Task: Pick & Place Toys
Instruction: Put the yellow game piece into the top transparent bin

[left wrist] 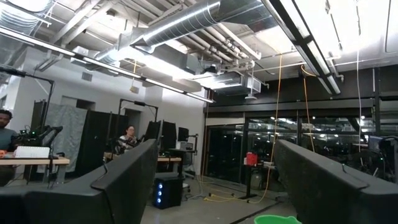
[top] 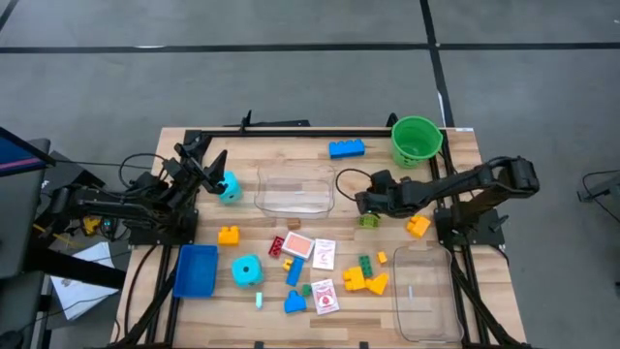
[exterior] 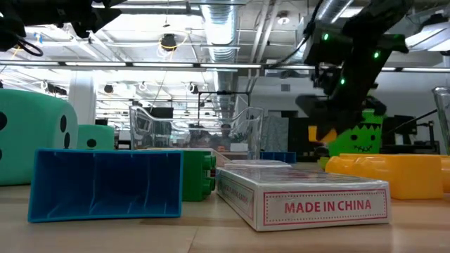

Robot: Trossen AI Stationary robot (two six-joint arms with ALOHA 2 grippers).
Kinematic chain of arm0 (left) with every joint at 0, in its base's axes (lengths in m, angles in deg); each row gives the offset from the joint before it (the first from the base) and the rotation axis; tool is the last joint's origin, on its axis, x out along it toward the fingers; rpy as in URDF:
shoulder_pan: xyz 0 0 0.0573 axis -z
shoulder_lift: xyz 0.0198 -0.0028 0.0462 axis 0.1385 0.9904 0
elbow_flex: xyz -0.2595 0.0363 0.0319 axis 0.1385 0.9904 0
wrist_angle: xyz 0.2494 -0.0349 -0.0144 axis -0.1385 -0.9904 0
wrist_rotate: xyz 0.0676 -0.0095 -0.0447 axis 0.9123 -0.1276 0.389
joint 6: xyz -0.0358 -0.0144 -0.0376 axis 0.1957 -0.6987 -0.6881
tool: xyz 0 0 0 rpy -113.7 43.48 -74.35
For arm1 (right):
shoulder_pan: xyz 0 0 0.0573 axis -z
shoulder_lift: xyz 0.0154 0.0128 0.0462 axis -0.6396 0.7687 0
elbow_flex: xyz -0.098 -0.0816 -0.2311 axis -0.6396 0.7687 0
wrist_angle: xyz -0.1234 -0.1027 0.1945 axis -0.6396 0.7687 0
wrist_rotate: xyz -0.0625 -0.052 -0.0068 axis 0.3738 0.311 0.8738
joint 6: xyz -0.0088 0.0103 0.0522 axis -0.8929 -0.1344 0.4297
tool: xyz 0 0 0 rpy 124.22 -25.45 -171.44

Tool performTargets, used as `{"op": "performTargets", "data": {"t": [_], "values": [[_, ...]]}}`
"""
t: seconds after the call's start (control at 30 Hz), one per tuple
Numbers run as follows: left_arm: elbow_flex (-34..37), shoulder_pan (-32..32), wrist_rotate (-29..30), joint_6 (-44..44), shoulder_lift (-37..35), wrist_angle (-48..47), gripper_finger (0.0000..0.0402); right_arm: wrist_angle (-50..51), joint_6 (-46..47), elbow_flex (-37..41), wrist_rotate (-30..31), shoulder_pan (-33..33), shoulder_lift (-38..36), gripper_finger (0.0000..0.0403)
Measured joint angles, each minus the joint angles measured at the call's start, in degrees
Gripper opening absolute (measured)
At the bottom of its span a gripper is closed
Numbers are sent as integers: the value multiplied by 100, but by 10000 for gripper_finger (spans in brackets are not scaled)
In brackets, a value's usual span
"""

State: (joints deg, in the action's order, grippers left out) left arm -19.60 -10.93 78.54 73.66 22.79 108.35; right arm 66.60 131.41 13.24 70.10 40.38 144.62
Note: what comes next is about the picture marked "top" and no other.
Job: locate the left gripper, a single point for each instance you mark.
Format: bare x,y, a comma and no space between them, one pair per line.
186,177

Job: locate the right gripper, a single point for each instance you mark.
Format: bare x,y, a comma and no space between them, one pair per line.
387,196

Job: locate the lime green toy brick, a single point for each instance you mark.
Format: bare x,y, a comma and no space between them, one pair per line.
369,222

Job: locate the teal foam die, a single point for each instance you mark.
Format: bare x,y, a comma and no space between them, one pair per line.
247,271
231,188

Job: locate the yellow stepped toy brick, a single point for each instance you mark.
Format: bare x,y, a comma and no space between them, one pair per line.
418,226

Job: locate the long blue toy brick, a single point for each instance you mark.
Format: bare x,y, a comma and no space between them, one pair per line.
346,149

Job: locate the green studded toy brick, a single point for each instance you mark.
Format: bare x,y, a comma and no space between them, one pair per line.
365,266

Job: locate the yellow two-stud toy brick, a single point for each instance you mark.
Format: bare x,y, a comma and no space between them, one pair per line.
228,236

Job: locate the card deck white face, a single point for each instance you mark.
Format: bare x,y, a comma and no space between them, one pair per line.
324,254

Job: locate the small wooden block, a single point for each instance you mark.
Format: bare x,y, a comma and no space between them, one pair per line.
293,224

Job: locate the red toy brick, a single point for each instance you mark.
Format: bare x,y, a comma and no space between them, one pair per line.
276,246

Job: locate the slim blue toy brick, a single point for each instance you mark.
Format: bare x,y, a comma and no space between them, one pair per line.
295,272

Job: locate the small dark green brick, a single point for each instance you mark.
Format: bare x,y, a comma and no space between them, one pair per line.
306,290

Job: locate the small mint block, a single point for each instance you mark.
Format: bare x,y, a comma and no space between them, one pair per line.
259,300

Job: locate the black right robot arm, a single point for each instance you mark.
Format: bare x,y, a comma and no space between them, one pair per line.
460,181

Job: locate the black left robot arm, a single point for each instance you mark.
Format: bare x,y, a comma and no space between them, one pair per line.
111,206

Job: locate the green monster face bucket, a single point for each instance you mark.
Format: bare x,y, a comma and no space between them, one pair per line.
416,140

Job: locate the short black stand foot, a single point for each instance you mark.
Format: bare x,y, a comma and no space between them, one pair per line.
391,120

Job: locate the long black stand foot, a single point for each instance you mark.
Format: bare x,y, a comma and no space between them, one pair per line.
281,123

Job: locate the yellow wedge toy brick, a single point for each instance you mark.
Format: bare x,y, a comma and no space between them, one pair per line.
378,284

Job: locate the large yellow notched brick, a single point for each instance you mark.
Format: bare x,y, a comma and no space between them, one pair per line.
354,279

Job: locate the clear plastic bin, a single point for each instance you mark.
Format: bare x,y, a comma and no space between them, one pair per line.
426,295
295,194

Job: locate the blue plastic tray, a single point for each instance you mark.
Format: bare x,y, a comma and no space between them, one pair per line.
196,271

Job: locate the card deck red emblem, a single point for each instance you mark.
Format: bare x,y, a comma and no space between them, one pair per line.
325,297

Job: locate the blue arched toy brick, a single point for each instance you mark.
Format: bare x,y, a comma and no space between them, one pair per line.
295,303

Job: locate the white paper sheets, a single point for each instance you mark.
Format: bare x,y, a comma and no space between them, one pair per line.
77,300

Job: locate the black side cart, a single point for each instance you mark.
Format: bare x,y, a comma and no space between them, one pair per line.
19,218

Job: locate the grey floor stand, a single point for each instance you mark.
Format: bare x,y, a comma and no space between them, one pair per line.
603,186

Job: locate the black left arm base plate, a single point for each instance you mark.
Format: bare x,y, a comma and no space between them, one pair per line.
145,237

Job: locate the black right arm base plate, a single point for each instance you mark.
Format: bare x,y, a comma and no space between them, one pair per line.
484,237

